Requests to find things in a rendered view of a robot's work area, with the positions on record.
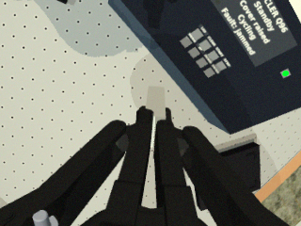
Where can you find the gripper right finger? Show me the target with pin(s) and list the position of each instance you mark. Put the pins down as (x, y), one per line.
(227, 198)

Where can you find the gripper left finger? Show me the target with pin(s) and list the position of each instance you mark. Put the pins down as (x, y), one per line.
(64, 195)

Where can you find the grey and dark blue benchtop lab instrument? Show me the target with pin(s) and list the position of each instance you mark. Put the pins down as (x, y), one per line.
(237, 61)

